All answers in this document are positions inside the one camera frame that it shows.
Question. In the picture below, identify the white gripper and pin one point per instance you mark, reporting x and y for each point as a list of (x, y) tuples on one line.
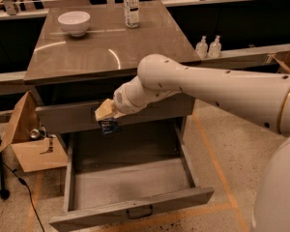
[(123, 101)]

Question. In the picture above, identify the dark blue rxbar packet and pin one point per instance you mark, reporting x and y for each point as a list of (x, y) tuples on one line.
[(109, 126)]

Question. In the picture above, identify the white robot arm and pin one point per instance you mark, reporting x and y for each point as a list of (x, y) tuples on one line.
[(259, 97)]

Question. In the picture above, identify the grey middle drawer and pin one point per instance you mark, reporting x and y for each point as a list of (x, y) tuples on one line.
[(79, 116)]

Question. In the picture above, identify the grey metal drawer cabinet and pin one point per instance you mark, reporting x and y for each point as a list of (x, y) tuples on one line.
[(67, 69)]

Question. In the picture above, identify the grey open bottom drawer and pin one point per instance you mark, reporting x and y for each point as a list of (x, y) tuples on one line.
[(139, 172)]

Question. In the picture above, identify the silver can in box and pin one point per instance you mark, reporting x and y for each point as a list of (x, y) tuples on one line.
[(37, 134)]

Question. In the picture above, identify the open brown cardboard box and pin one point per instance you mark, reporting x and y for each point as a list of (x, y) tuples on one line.
[(33, 155)]

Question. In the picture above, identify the white ceramic bowl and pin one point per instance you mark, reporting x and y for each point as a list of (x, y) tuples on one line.
[(75, 23)]

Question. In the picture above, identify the left clear sanitizer bottle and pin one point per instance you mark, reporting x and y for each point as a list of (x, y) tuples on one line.
[(202, 48)]

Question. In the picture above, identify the clear sanitizer bottle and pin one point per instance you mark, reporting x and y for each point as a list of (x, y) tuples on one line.
[(215, 48), (202, 48)]

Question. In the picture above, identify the white labelled plastic bottle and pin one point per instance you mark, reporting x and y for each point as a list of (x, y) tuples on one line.
[(131, 13)]

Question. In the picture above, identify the right clear sanitizer bottle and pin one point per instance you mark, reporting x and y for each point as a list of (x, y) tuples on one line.
[(215, 48)]

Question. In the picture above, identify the white printed cardboard box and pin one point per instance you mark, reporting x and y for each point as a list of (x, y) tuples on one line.
[(286, 60)]

